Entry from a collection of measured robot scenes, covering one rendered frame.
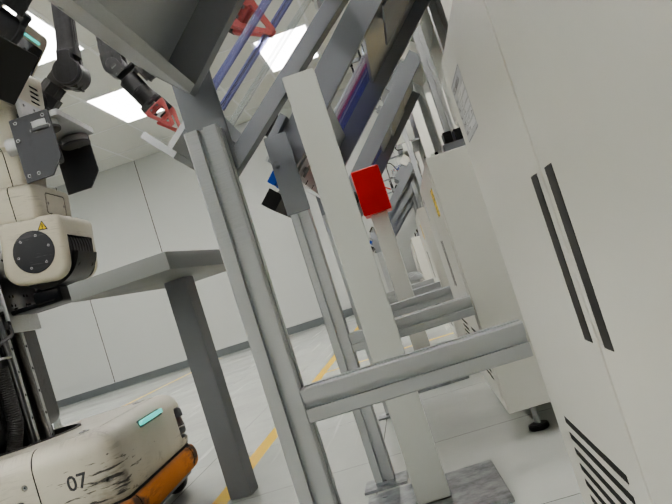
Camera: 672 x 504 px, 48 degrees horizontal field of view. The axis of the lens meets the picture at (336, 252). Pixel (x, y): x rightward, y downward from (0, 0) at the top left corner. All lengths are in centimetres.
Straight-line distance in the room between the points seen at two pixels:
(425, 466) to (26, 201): 116
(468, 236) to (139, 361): 972
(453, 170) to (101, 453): 96
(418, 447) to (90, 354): 1015
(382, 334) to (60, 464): 80
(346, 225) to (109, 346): 1001
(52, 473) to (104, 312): 951
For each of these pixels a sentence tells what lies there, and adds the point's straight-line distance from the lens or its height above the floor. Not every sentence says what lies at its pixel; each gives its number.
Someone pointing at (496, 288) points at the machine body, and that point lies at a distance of 162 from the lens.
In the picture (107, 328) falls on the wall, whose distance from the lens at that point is 1127.
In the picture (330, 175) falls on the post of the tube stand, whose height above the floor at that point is 61.
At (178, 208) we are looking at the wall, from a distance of 1092.
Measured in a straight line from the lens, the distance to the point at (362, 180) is 263.
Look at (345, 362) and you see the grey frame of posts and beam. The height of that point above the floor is 27.
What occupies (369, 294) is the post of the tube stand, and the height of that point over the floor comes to 39.
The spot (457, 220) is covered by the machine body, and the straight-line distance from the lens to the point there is 161.
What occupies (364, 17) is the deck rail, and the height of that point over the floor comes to 95.
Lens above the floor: 42
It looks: 3 degrees up
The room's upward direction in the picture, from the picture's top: 18 degrees counter-clockwise
